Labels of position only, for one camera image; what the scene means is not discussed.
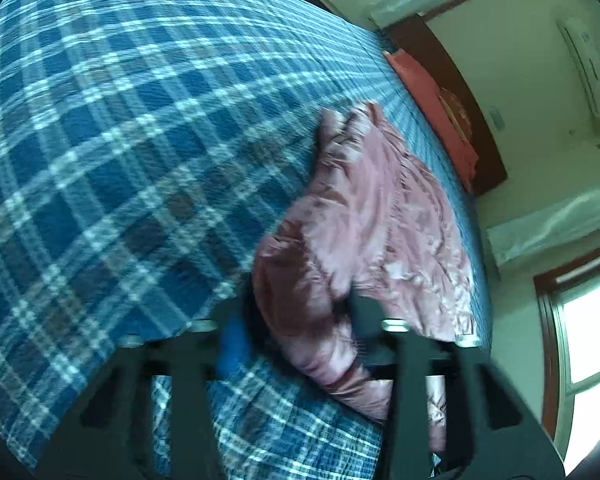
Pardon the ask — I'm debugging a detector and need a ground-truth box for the blue plaid bed sheet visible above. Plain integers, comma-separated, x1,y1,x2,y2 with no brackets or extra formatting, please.
0,0,494,480

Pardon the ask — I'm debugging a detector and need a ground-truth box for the pink puffer jacket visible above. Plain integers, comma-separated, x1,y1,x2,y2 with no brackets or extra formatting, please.
252,102,482,453

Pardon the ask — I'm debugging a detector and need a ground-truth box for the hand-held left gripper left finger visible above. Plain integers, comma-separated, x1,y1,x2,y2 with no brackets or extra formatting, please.
35,294,256,480

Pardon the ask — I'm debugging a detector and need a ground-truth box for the wooden nightstand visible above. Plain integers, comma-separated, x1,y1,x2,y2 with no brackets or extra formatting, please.
300,0,348,18

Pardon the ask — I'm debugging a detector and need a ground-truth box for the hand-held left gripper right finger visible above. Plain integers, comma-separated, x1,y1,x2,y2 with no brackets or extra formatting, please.
349,294,567,480

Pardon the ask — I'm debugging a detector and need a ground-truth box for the red pillow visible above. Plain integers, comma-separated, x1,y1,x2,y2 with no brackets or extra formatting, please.
383,50,480,194

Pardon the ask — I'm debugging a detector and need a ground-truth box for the white air conditioner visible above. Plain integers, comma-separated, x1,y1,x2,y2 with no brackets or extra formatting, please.
556,16,600,122

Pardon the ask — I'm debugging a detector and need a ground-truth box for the wooden framed window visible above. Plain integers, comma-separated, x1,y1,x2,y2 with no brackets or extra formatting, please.
532,245,600,463

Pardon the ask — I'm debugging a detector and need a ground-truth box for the wooden headboard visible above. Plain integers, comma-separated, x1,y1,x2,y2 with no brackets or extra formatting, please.
380,12,509,197

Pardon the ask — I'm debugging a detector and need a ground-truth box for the small patterned brown pillow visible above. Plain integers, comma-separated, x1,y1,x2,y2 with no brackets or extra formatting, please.
437,87,477,144

